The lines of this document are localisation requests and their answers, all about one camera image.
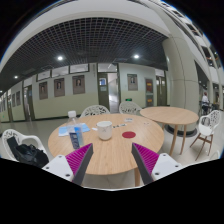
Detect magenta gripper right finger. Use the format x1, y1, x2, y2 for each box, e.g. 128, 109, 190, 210
131, 142, 184, 186

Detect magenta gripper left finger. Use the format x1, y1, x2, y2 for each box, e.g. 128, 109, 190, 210
41, 143, 94, 187

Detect clear plastic water bottle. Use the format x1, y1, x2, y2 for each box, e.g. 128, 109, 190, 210
66, 111, 84, 150

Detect red round coaster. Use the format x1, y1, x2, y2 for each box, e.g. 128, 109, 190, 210
122, 131, 136, 139

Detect blue paper sheet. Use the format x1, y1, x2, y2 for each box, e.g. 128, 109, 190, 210
58, 123, 90, 137

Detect round wooden table near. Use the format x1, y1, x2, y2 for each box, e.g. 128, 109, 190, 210
47, 113, 165, 187

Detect round wooden table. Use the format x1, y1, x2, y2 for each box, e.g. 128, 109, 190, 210
47, 113, 165, 187
140, 106, 199, 155

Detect small items on table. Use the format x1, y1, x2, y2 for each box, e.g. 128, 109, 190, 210
112, 124, 127, 128

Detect white ceramic mug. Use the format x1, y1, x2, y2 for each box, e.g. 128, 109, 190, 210
97, 121, 112, 140

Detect round wooden table far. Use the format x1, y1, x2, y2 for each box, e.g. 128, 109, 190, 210
140, 106, 199, 155

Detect black bag on chair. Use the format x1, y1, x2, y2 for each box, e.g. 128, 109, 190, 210
7, 137, 49, 168

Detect white lattice chair back left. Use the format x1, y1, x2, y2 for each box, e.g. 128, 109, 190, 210
81, 105, 110, 117

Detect white lattice chair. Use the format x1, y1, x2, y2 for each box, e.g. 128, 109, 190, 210
119, 101, 141, 115
81, 105, 110, 117

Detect white lattice chair back right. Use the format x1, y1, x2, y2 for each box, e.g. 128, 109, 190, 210
119, 101, 141, 115

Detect white chair with bag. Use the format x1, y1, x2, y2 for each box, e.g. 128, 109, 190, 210
2, 129, 46, 161

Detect white chair wooden legs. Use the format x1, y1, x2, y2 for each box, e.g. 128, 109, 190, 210
191, 110, 221, 160

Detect red notice board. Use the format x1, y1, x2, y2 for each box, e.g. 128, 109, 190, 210
145, 79, 153, 93

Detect framed portrait right of door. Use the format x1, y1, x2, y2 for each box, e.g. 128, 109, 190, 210
127, 74, 138, 91

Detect dark door left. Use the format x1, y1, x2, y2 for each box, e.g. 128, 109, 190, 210
23, 85, 35, 121

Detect person in white shirt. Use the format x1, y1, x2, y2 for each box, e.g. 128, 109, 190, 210
202, 92, 209, 115

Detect green open door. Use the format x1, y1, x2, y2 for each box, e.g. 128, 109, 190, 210
97, 73, 110, 109

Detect framed portrait on wall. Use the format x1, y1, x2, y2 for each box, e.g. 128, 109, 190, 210
54, 78, 65, 97
72, 75, 85, 94
39, 82, 48, 100

